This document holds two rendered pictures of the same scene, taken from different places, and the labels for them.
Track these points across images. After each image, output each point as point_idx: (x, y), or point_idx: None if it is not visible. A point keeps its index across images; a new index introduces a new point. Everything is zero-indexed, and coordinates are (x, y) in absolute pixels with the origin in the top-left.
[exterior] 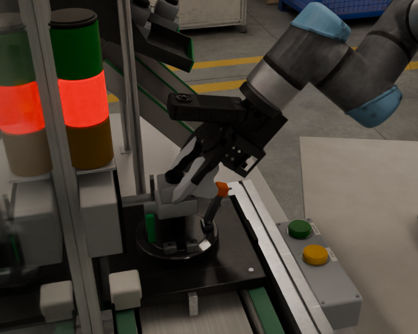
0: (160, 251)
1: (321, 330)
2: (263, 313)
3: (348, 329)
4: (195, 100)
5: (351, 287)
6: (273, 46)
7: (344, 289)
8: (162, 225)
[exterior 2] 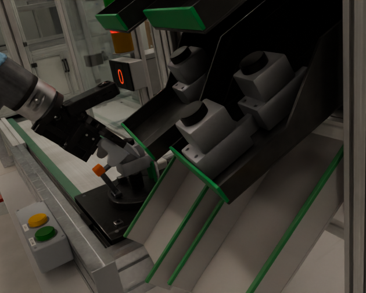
0: (143, 175)
1: (45, 191)
2: (78, 193)
3: (29, 250)
4: (96, 88)
5: (20, 213)
6: (27, 70)
7: (24, 211)
8: (150, 185)
